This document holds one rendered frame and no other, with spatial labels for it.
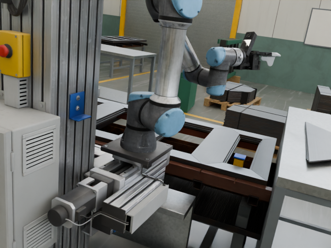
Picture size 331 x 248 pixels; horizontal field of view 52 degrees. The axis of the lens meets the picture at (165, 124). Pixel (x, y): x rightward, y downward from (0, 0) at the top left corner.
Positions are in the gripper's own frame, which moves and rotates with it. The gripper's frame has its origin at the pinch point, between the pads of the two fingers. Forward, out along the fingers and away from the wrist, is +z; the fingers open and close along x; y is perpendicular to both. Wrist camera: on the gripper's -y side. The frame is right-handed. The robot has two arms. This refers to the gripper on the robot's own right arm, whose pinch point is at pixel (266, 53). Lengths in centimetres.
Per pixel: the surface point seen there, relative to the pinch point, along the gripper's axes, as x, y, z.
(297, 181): 34, 46, -21
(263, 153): -20, 58, 36
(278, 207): 28, 58, -23
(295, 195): 33, 51, -20
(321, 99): -176, 66, 408
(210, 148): -39, 56, 9
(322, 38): -362, -51, 744
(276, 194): 28, 52, -24
